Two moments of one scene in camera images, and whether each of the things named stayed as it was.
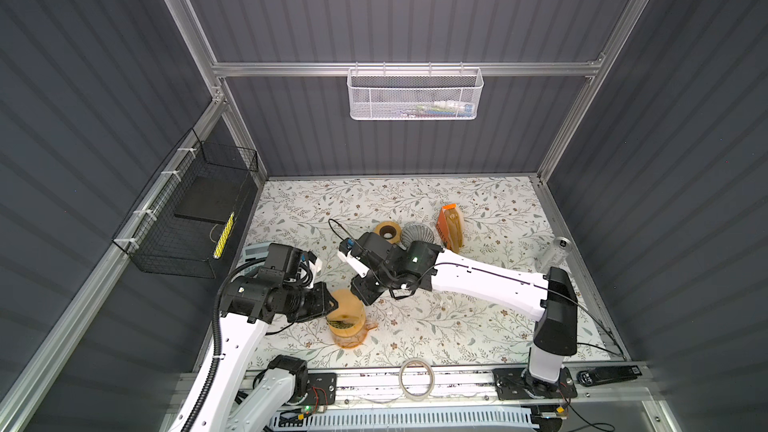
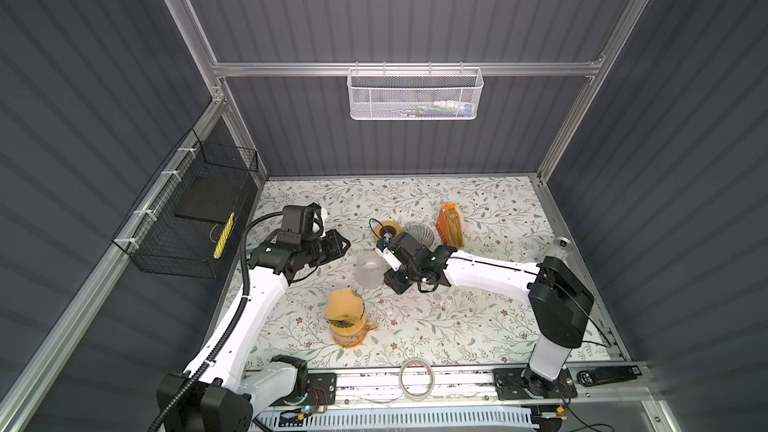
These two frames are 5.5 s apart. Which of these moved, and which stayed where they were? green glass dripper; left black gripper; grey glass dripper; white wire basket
Moved: left black gripper
Stayed: white wire basket; grey glass dripper; green glass dripper
